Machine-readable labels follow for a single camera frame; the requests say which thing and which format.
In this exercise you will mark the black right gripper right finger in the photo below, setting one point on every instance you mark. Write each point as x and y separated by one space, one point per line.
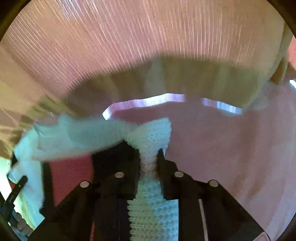
207 211

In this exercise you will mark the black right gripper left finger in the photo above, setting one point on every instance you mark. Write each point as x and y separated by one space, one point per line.
98 211

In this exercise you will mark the white red black knit sweater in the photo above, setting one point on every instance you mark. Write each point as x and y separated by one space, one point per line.
152 217

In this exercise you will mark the person's left hand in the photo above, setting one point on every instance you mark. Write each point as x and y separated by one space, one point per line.
21 229

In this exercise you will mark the pink patterned bed blanket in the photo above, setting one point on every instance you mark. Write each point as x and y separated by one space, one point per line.
251 154

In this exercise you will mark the pink curtain with tan hem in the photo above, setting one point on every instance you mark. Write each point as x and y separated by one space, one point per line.
80 56

